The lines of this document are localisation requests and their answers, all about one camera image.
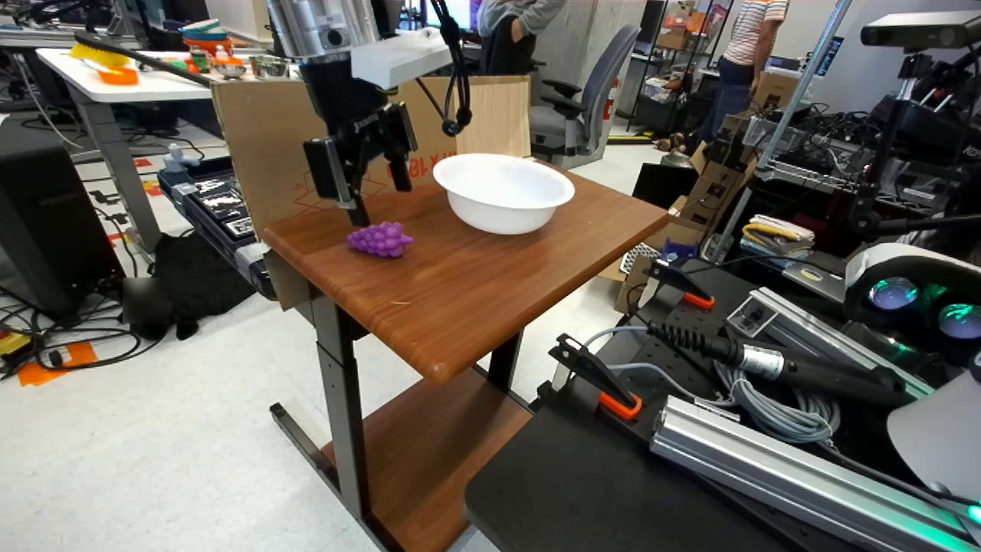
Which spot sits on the large orange tipped black clamp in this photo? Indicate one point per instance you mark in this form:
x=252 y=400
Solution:
x=600 y=385

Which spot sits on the orange block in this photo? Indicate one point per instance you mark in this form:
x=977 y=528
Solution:
x=121 y=78

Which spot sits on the small orange tipped black clamp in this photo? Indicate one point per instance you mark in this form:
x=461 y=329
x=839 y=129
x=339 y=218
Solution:
x=677 y=284

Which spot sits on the small brown cardboard box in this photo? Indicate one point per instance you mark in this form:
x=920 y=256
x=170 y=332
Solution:
x=715 y=190

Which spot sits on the black bag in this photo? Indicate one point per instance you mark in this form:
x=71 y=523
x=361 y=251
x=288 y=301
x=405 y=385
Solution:
x=188 y=288

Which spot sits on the grey office chair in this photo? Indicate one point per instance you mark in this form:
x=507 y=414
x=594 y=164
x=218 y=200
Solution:
x=592 y=92

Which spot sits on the person in pink shirt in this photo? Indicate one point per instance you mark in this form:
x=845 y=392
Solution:
x=742 y=52

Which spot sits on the person in grey hoodie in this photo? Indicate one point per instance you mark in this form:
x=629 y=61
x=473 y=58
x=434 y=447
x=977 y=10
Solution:
x=532 y=14

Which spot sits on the yellow folded cloth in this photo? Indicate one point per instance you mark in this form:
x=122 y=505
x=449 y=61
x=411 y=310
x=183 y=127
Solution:
x=778 y=234

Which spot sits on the white office desk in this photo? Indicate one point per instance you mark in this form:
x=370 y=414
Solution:
x=122 y=98

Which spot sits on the aluminium extrusion rail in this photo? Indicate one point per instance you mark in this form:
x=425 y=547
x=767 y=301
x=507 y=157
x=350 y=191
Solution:
x=777 y=470

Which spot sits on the black cabinet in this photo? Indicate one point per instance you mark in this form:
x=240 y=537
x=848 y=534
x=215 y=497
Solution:
x=48 y=218

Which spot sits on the white plastic basin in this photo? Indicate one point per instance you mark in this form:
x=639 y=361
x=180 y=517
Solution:
x=502 y=194

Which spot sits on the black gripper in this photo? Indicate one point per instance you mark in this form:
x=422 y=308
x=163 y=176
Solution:
x=347 y=102

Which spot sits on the orange floor tape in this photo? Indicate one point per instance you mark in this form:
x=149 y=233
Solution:
x=62 y=363

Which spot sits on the black camera on stand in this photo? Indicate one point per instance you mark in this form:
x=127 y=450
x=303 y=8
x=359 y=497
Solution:
x=920 y=29

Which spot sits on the large brown cardboard box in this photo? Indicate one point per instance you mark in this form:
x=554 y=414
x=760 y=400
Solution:
x=261 y=134

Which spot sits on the yellow block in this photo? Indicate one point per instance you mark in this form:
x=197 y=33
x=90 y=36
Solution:
x=96 y=58

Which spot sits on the wooden side table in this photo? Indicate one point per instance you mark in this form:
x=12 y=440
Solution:
x=461 y=288

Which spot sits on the purple toy grapes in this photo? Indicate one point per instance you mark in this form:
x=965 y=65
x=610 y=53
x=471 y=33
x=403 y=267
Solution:
x=377 y=241

